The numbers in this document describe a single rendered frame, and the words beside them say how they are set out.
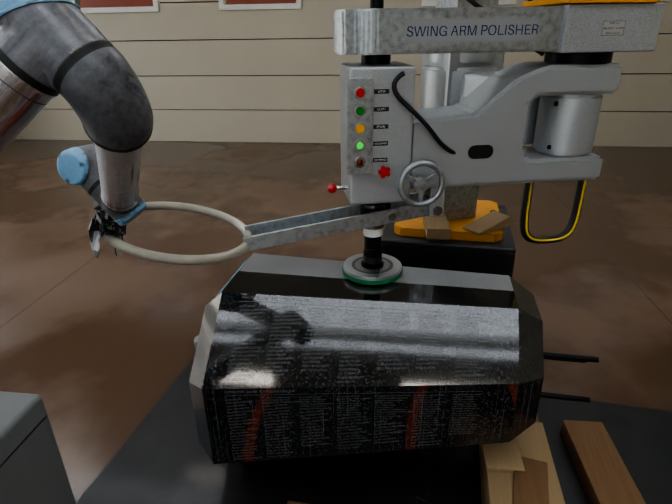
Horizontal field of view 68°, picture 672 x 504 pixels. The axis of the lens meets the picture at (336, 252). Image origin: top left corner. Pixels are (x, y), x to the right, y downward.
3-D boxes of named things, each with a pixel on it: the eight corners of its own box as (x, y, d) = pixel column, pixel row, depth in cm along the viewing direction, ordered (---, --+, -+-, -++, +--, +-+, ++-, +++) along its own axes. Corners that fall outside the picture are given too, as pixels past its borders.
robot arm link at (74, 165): (97, 176, 125) (126, 166, 136) (63, 141, 124) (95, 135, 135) (78, 199, 129) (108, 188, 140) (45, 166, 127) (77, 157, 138)
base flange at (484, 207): (403, 202, 275) (404, 194, 273) (496, 207, 265) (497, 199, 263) (392, 235, 231) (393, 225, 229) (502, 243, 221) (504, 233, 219)
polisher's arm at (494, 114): (563, 192, 190) (588, 55, 170) (599, 212, 170) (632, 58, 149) (374, 202, 183) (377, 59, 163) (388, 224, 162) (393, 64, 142)
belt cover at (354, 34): (602, 59, 174) (612, 5, 167) (652, 63, 151) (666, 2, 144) (329, 65, 164) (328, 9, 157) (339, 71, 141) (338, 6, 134)
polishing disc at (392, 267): (355, 285, 170) (355, 281, 169) (335, 260, 188) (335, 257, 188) (411, 275, 176) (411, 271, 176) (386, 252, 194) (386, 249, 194)
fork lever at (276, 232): (431, 198, 184) (430, 185, 182) (448, 216, 167) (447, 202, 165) (247, 234, 181) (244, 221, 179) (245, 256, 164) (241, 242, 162)
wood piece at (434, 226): (423, 223, 235) (424, 213, 233) (444, 223, 234) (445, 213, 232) (426, 239, 216) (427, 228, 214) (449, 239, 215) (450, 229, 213)
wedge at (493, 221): (492, 220, 237) (493, 210, 235) (509, 226, 229) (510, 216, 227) (462, 228, 227) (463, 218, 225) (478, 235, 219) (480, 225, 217)
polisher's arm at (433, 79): (405, 120, 238) (407, 64, 227) (466, 115, 249) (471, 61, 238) (505, 152, 174) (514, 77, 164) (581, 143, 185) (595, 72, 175)
